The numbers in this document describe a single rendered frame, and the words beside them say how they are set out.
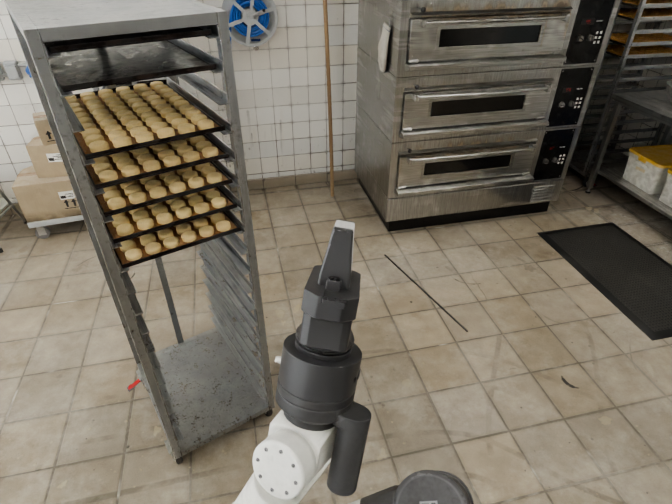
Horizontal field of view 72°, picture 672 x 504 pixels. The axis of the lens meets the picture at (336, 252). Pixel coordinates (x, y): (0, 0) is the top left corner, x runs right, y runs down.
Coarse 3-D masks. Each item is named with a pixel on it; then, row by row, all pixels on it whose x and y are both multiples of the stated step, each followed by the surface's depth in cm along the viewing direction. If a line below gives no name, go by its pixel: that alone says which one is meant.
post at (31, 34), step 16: (32, 32) 104; (32, 48) 105; (48, 64) 109; (48, 80) 110; (48, 96) 112; (64, 112) 115; (64, 128) 117; (64, 144) 118; (80, 160) 122; (80, 176) 124; (80, 192) 126; (96, 208) 131; (96, 224) 133; (112, 256) 140; (112, 272) 143; (128, 304) 151; (128, 320) 154; (144, 352) 164; (144, 368) 168; (160, 400) 179; (160, 416) 184; (176, 448) 198
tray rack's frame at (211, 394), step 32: (32, 0) 142; (64, 0) 142; (96, 0) 142; (128, 0) 142; (160, 0) 142; (192, 0) 141; (64, 32) 107; (96, 32) 111; (128, 32) 114; (32, 64) 156; (64, 160) 176; (160, 352) 247; (192, 352) 247; (224, 352) 247; (192, 384) 230; (224, 384) 230; (192, 416) 215; (224, 416) 215; (256, 416) 218; (192, 448) 204
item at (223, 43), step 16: (224, 16) 125; (224, 32) 127; (224, 48) 129; (224, 64) 131; (224, 80) 134; (240, 128) 143; (240, 144) 146; (240, 160) 149; (240, 176) 151; (240, 192) 154; (256, 256) 171; (256, 272) 175; (256, 288) 179; (256, 304) 183; (272, 400) 219
